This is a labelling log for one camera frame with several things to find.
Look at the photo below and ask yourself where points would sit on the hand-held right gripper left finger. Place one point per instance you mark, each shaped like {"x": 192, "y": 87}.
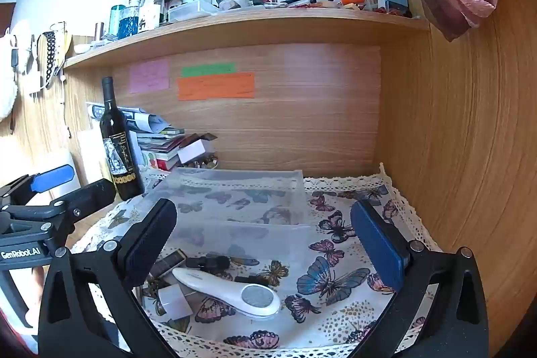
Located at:
{"x": 147, "y": 242}

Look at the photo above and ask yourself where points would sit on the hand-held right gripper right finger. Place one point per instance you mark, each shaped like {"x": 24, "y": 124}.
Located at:
{"x": 377, "y": 247}

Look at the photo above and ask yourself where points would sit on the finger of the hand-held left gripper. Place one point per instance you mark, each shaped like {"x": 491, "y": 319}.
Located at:
{"x": 52, "y": 177}
{"x": 90, "y": 194}

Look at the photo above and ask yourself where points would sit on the black lipstick tube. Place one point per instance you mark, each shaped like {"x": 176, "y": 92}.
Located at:
{"x": 207, "y": 262}

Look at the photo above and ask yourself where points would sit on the small white cube box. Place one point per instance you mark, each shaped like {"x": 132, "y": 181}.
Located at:
{"x": 176, "y": 301}

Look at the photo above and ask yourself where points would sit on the white handheld device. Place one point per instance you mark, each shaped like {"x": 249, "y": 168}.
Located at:
{"x": 209, "y": 287}

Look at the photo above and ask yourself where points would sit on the clear plastic storage box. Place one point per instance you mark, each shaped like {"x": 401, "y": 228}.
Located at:
{"x": 235, "y": 184}

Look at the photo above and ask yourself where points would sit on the small black tube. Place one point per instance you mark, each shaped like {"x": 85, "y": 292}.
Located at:
{"x": 251, "y": 280}

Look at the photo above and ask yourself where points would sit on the white board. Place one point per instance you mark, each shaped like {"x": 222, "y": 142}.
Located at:
{"x": 90, "y": 156}

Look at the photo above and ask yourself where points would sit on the dark wine bottle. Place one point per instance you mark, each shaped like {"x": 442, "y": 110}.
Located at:
{"x": 119, "y": 156}

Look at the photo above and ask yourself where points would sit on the butterfly print tablecloth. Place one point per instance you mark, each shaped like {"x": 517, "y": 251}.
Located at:
{"x": 344, "y": 314}

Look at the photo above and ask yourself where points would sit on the stack of books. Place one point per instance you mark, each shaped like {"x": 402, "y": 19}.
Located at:
{"x": 161, "y": 150}

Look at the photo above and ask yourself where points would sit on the folded printed papers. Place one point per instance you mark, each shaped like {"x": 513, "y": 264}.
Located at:
{"x": 140, "y": 119}

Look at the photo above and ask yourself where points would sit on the person's red clothing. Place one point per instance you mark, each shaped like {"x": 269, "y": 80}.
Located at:
{"x": 12, "y": 337}

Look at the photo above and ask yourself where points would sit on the bowl of beads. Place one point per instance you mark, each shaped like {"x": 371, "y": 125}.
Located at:
{"x": 205, "y": 164}

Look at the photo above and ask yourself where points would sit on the white cardboard box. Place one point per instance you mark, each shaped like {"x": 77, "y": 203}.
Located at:
{"x": 191, "y": 152}

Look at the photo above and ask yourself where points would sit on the white plush bag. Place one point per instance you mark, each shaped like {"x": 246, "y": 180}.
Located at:
{"x": 12, "y": 68}

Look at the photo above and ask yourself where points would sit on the pink sticky note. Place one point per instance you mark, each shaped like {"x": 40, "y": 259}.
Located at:
{"x": 149, "y": 76}

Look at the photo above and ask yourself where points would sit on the orange sticky note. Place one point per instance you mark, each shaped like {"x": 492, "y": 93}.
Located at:
{"x": 216, "y": 86}

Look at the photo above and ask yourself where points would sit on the green sticky note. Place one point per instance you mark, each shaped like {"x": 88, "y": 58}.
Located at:
{"x": 208, "y": 69}

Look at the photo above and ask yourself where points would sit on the blue liquid bottle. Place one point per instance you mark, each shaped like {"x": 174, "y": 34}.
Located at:
{"x": 128, "y": 20}

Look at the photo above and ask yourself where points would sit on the clear plastic container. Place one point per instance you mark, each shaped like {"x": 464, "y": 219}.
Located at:
{"x": 191, "y": 10}

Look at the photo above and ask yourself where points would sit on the wooden shelf board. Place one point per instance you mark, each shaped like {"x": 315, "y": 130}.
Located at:
{"x": 251, "y": 26}

